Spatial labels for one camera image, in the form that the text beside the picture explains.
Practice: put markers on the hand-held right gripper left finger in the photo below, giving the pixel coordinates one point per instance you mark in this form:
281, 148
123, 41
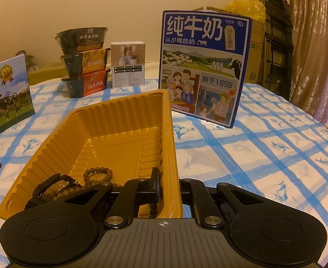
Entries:
158, 185

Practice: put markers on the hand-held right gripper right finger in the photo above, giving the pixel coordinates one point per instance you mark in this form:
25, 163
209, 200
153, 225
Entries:
187, 190

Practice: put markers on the yellow plastic tray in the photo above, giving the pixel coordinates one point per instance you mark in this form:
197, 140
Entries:
111, 134

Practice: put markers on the long brown bead strand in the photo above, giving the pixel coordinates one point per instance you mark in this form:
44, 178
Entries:
69, 193

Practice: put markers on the black wristwatch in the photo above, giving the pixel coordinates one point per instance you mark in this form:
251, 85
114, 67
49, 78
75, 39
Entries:
49, 187

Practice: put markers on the blue checked white tablecloth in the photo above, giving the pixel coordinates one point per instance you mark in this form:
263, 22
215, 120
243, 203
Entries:
250, 159

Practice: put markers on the dark blue milk carton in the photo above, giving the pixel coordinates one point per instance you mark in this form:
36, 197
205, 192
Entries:
203, 69

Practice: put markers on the small white product box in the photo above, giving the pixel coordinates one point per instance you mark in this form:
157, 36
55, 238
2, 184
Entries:
127, 67

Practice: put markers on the black bowl with red label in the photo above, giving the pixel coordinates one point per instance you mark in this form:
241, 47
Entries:
80, 85

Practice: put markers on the black bowl with yellow label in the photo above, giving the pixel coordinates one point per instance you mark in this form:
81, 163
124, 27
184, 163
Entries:
80, 62

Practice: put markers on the brown cardboard box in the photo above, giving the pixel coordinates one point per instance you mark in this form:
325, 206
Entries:
257, 55

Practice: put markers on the flat cardboard box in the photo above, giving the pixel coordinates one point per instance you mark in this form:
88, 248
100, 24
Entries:
45, 72

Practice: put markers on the black round instant meal bowl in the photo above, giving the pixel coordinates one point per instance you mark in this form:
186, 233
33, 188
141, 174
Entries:
80, 40

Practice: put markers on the light blue cow milk carton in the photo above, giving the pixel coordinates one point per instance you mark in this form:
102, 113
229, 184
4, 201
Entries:
7, 97

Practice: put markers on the folded metal ladder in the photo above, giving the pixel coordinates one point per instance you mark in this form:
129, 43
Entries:
277, 39

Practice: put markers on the yellow plastic bag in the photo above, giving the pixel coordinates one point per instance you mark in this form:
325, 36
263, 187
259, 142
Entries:
245, 9

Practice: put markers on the beige patterned curtain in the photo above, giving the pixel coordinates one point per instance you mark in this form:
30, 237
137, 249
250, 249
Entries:
317, 47

